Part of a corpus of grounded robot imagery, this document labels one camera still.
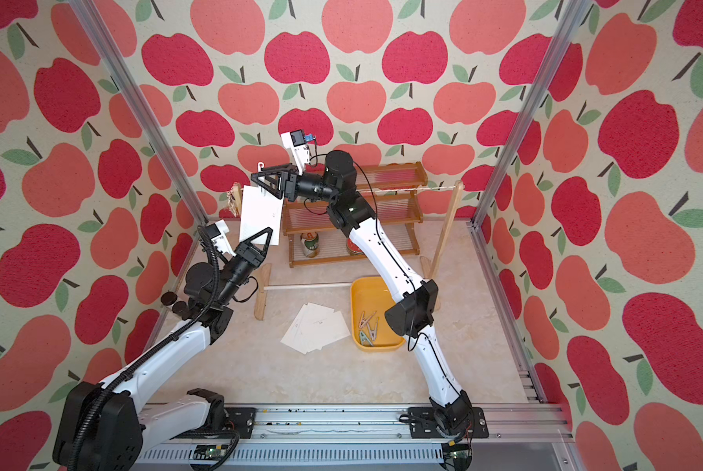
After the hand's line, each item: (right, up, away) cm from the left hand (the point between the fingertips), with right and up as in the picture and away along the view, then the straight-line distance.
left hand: (275, 237), depth 69 cm
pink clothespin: (+22, -26, +21) cm, 41 cm away
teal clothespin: (+22, -30, +19) cm, 42 cm away
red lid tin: (+19, -3, +38) cm, 43 cm away
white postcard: (+14, -29, +24) cm, 40 cm away
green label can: (+4, -1, +32) cm, 32 cm away
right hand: (-3, +12, -6) cm, 14 cm away
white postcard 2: (+6, -28, +24) cm, 37 cm away
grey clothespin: (+25, -29, +19) cm, 43 cm away
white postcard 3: (0, -31, +21) cm, 37 cm away
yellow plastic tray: (+25, -20, +28) cm, 43 cm away
